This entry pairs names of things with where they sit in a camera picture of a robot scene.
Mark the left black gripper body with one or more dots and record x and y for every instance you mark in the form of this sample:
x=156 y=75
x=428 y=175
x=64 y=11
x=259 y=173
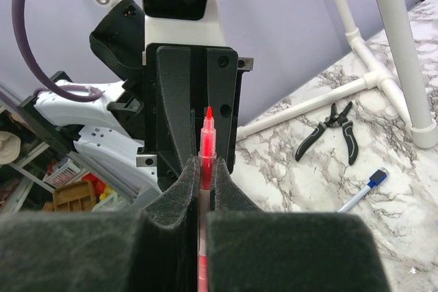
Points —
x=148 y=155

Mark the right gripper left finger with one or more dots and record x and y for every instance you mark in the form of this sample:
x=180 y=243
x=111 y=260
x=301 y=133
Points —
x=152 y=249

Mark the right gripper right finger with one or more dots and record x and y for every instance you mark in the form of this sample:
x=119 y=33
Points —
x=249 y=249

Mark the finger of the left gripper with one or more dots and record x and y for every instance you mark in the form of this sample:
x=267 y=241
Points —
x=221 y=82
x=177 y=70

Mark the red pen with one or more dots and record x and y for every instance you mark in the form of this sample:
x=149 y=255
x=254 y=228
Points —
x=207 y=157

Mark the white blue pen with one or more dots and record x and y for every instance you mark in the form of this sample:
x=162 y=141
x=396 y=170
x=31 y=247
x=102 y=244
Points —
x=373 y=182

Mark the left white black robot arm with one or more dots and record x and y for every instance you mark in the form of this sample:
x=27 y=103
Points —
x=128 y=109

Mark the cluttered shelf background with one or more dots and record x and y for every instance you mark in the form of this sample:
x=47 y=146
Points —
x=41 y=175

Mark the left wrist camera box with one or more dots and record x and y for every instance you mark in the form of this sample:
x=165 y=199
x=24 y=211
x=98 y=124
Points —
x=186 y=22

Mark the white pvc pipe frame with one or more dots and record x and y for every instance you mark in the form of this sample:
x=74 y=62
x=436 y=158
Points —
x=409 y=101

